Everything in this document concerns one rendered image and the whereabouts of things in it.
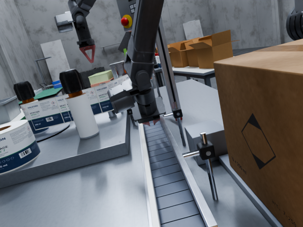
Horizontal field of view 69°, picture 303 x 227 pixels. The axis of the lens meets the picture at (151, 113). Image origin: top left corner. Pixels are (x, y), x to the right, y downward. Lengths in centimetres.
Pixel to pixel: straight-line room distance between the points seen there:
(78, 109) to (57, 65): 1107
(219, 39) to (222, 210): 232
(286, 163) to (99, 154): 64
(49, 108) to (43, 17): 1155
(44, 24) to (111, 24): 322
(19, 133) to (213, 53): 216
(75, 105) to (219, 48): 203
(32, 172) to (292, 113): 85
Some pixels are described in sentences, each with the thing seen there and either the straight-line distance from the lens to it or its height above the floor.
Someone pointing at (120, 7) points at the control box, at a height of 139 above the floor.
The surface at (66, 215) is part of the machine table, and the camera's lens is 67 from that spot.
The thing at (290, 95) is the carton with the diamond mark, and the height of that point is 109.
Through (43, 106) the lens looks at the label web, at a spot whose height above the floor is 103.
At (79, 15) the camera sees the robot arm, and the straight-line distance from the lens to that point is 100.
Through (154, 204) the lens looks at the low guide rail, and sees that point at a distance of 44.
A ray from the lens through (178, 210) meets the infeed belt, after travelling 47.
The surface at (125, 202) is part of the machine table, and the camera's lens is 62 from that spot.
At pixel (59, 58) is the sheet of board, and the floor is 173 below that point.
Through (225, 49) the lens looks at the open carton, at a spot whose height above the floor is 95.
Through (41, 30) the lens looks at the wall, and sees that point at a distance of 1267.
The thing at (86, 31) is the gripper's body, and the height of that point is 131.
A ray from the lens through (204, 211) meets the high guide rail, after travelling 33.
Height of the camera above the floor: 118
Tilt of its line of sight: 16 degrees down
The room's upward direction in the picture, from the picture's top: 15 degrees counter-clockwise
